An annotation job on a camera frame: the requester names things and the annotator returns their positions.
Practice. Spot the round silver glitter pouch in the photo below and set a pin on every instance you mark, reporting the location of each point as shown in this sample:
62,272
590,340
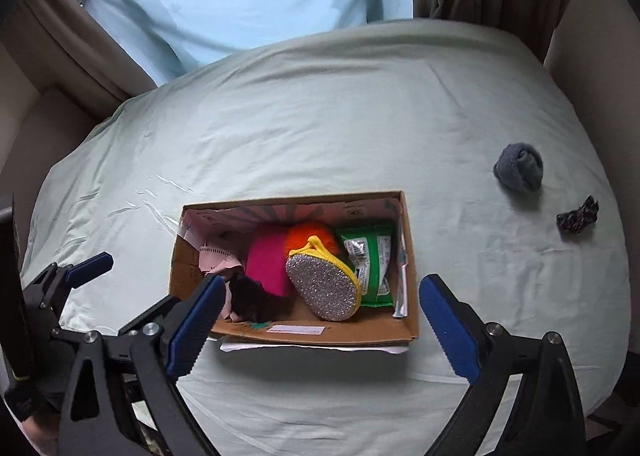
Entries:
325,288

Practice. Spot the light blue hanging cloth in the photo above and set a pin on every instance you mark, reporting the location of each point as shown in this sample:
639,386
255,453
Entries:
240,0

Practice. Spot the grey rolled sock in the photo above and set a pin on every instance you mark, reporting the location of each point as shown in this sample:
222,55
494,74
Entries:
519,166

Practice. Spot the cardboard box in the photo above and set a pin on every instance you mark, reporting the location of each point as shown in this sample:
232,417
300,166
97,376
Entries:
350,331

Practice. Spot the orange fluffy pompom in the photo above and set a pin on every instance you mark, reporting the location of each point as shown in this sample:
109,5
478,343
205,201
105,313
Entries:
305,236

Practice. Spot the pink sock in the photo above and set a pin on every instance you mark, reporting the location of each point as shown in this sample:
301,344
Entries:
217,261

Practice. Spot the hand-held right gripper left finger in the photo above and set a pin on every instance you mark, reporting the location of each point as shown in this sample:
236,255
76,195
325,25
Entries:
197,326

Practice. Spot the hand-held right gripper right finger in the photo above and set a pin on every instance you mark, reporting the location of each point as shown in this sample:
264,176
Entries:
450,331

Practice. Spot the green wet wipes packet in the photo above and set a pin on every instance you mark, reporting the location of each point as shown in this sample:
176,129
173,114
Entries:
372,271

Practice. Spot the dark patterned scrunchie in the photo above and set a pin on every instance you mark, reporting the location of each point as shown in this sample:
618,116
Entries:
577,217

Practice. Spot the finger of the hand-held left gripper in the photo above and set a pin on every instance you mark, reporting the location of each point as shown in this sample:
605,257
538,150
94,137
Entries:
87,268

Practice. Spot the black soft cloth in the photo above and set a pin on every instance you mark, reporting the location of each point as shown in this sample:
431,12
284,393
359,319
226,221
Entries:
255,301

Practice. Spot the magenta zip pouch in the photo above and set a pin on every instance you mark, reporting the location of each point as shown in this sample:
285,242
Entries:
267,261

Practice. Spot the beige padded headboard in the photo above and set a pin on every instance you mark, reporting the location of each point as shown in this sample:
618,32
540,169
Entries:
40,130

